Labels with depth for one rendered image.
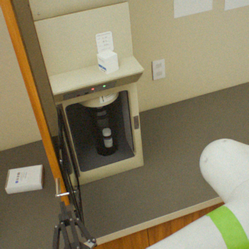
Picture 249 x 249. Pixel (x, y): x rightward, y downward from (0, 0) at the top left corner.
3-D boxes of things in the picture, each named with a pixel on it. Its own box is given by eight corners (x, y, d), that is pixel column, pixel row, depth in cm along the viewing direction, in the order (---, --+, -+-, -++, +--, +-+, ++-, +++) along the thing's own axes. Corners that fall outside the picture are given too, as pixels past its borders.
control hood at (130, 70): (53, 99, 134) (47, 76, 128) (135, 78, 140) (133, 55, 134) (58, 116, 125) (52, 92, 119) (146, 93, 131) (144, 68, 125)
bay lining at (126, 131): (69, 138, 178) (53, 76, 156) (119, 124, 183) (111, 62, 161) (80, 172, 159) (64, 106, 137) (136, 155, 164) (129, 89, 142)
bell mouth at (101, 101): (72, 89, 156) (70, 78, 153) (112, 79, 159) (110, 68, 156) (81, 112, 142) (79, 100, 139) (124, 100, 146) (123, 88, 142)
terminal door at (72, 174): (78, 180, 159) (59, 105, 134) (84, 239, 135) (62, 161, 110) (76, 180, 158) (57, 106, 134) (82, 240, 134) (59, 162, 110)
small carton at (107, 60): (98, 69, 128) (96, 54, 124) (110, 64, 130) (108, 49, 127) (107, 74, 125) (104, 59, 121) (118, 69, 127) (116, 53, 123)
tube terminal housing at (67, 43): (66, 151, 182) (25, -1, 135) (127, 133, 188) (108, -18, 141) (76, 186, 163) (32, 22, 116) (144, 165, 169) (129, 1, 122)
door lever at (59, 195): (70, 178, 132) (69, 173, 131) (72, 198, 125) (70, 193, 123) (55, 181, 132) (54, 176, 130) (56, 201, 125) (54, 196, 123)
